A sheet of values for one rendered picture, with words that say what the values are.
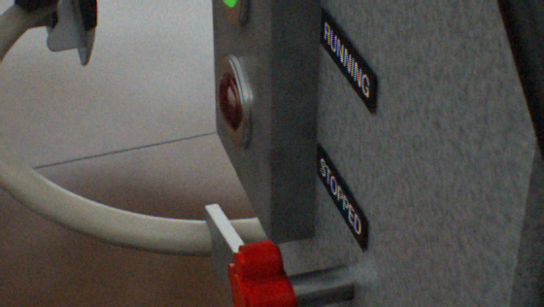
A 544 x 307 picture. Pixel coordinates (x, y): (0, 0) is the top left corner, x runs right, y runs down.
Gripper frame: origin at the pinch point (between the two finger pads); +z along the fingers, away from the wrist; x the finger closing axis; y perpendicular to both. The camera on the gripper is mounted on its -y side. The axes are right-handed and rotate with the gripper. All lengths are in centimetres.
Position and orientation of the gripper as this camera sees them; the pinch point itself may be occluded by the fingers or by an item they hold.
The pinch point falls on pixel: (74, 44)
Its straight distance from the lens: 126.6
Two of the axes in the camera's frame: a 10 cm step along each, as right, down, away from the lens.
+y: -7.1, 4.5, -5.5
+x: 7.1, 4.2, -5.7
